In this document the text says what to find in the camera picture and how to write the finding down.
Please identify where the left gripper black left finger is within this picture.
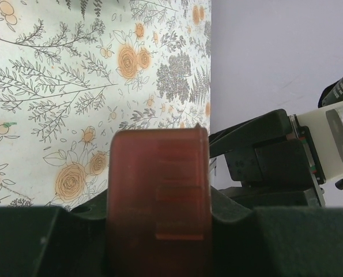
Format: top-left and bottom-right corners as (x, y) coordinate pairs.
(0, 192), (111, 276)

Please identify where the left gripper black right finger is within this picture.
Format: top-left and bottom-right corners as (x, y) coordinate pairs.
(211, 189), (343, 276)

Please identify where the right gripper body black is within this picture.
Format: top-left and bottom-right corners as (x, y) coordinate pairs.
(209, 109), (326, 207)

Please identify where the red weekly pill organizer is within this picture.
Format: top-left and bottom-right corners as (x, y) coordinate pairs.
(106, 126), (212, 276)

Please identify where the floral tablecloth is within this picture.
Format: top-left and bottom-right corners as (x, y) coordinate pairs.
(0, 1), (212, 209)

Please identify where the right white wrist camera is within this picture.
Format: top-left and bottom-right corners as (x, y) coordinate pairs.
(289, 101), (343, 185)

